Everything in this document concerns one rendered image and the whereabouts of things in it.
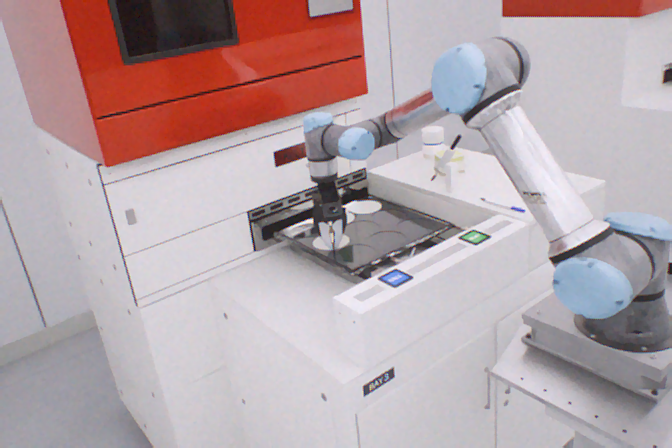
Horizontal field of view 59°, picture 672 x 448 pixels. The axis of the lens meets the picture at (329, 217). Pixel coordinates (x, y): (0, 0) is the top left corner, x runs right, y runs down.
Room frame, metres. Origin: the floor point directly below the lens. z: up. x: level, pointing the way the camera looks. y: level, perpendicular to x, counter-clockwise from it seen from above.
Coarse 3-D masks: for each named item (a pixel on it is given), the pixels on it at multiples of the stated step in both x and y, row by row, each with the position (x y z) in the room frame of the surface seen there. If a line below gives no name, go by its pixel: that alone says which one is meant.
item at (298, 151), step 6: (300, 144) 1.68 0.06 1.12; (288, 150) 1.66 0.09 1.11; (294, 150) 1.67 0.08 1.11; (300, 150) 1.68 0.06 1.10; (276, 156) 1.63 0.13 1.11; (282, 156) 1.64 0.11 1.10; (288, 156) 1.66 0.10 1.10; (294, 156) 1.67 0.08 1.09; (300, 156) 1.68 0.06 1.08; (276, 162) 1.63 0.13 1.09; (282, 162) 1.64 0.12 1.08; (288, 162) 1.65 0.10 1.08
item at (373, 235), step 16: (384, 208) 1.64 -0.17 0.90; (400, 208) 1.63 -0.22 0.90; (304, 224) 1.60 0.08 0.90; (352, 224) 1.56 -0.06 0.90; (368, 224) 1.55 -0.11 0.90; (384, 224) 1.53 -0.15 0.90; (400, 224) 1.52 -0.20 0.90; (416, 224) 1.51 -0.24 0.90; (432, 224) 1.49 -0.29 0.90; (304, 240) 1.49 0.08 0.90; (352, 240) 1.45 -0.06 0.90; (368, 240) 1.44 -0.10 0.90; (384, 240) 1.43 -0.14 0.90; (400, 240) 1.42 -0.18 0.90; (416, 240) 1.41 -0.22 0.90; (336, 256) 1.37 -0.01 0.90; (352, 256) 1.36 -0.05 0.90; (368, 256) 1.35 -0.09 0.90
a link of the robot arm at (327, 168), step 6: (312, 162) 1.45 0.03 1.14; (324, 162) 1.39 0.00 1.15; (330, 162) 1.39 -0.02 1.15; (336, 162) 1.41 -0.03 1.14; (312, 168) 1.40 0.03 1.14; (318, 168) 1.39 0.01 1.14; (324, 168) 1.39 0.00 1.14; (330, 168) 1.39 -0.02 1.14; (336, 168) 1.40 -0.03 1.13; (312, 174) 1.40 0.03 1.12; (318, 174) 1.39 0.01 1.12; (324, 174) 1.39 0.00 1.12; (330, 174) 1.39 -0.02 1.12
